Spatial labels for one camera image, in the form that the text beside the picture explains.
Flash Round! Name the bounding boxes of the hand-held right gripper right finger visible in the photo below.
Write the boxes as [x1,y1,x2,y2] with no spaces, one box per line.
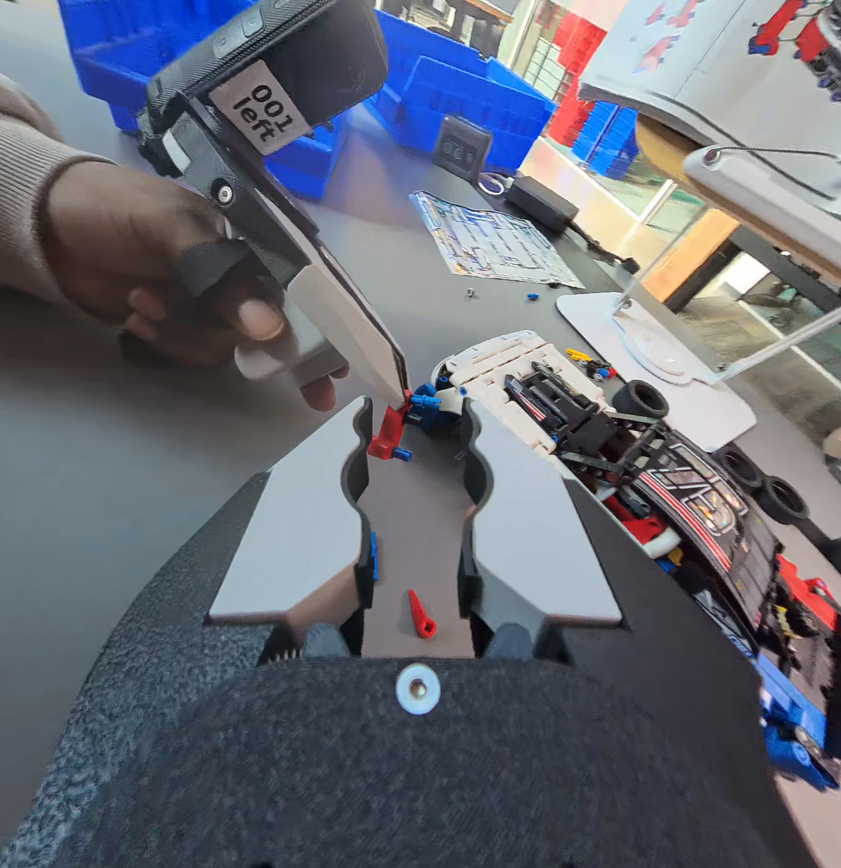
[459,399,624,656]

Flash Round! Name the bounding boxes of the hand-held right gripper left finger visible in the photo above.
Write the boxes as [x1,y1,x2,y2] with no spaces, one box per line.
[208,396,376,656]

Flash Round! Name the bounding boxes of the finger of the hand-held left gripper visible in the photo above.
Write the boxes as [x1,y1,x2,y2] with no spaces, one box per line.
[313,237,412,401]
[234,258,408,408]

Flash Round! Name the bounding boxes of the red angled brick piece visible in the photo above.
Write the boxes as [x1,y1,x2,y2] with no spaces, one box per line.
[366,388,415,458]

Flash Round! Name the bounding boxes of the toy brick race car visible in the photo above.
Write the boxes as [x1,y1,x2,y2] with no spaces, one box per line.
[412,330,841,793]

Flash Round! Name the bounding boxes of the person's left forearm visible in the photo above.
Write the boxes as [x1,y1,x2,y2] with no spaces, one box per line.
[0,68,116,306]

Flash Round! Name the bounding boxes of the white desk stand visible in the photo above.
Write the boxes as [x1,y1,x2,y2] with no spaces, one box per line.
[556,146,841,454]

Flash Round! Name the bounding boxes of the person's left hand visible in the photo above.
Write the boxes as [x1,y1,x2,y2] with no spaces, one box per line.
[44,159,350,412]

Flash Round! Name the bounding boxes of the red axle pin piece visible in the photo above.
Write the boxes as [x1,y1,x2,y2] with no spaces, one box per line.
[407,589,438,640]

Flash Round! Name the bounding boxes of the holographic sticker sheet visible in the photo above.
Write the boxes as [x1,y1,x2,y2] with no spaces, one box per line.
[409,190,586,289]

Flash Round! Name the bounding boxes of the black toy tire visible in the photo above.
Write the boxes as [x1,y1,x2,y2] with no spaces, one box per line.
[612,380,671,420]
[756,475,811,526]
[715,444,766,495]

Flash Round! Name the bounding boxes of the black charging dock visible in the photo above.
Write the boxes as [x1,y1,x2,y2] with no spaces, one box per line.
[434,114,495,183]

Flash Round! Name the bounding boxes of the large blue storage bin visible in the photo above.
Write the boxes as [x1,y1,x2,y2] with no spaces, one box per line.
[56,0,357,202]

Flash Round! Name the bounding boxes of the black power adapter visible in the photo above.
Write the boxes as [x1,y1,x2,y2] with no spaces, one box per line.
[506,175,579,235]

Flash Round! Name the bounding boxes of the stack of red bins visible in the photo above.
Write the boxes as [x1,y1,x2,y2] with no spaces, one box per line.
[546,10,608,149]

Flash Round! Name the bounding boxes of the stack of small blue bins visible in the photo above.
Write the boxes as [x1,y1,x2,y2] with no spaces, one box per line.
[571,100,642,180]

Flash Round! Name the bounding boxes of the light wooden board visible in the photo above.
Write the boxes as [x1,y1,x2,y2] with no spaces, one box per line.
[634,118,841,292]

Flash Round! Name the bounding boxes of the black power adapter cable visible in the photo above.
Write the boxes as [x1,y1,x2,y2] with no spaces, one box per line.
[563,220,642,275]

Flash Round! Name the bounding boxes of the thin black cable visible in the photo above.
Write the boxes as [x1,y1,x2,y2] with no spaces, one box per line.
[715,144,841,162]

